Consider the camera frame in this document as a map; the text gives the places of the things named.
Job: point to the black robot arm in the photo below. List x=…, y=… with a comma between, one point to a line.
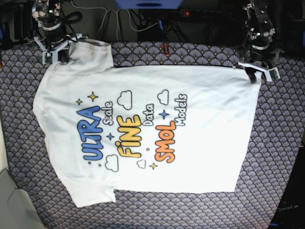
x=46, y=9
x=257, y=23

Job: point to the grey plastic bin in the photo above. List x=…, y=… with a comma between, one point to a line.
x=16, y=208

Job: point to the red black clamp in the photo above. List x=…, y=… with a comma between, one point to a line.
x=165, y=49

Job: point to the black power strip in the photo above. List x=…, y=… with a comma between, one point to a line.
x=200, y=13

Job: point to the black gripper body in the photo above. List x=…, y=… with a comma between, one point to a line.
x=259, y=50
x=54, y=30

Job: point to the blue box at top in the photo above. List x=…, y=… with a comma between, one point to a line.
x=148, y=4

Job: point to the white printed T-shirt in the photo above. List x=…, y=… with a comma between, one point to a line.
x=162, y=128

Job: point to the purple fan-pattern table mat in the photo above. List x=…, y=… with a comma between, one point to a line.
x=262, y=199

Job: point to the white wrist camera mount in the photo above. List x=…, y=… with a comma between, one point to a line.
x=271, y=75
x=51, y=52

